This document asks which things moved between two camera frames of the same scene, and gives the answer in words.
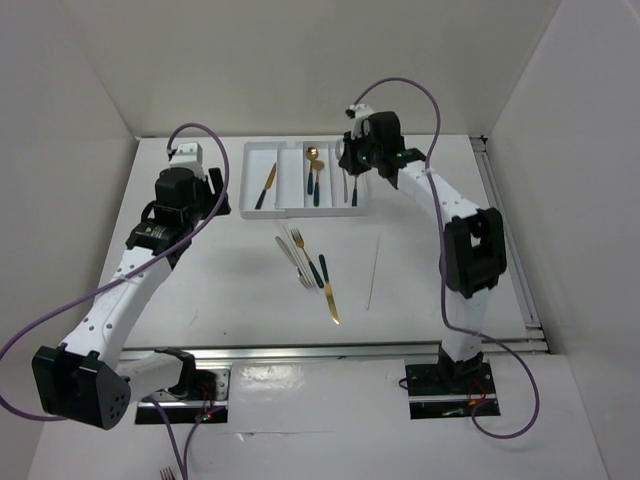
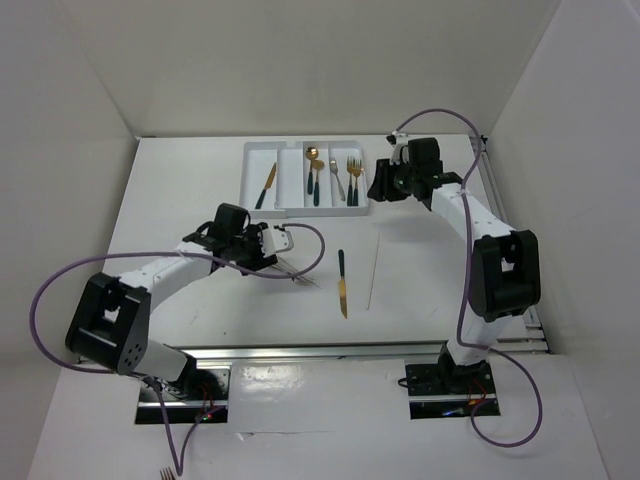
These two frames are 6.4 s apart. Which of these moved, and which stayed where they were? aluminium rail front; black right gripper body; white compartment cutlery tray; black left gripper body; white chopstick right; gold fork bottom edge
Moved: black right gripper body; black left gripper body
Stayed: aluminium rail front; gold fork bottom edge; white compartment cutlery tray; white chopstick right
